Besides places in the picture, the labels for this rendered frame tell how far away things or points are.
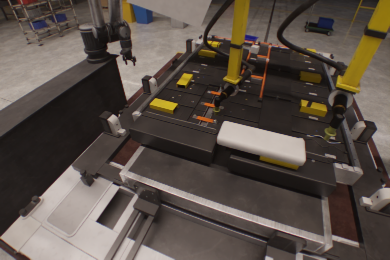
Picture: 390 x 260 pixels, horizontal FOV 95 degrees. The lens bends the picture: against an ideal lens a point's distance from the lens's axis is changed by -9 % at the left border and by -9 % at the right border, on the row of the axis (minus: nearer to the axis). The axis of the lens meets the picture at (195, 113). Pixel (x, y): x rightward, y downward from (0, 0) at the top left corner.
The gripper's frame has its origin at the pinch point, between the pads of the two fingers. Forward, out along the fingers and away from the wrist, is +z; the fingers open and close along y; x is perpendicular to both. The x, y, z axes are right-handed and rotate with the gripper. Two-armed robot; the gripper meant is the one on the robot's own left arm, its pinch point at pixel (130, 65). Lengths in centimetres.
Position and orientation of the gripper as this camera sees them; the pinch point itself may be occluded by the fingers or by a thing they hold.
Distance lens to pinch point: 211.9
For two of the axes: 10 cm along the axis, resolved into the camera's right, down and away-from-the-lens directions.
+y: -9.4, -2.1, 2.6
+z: 0.0, 7.7, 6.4
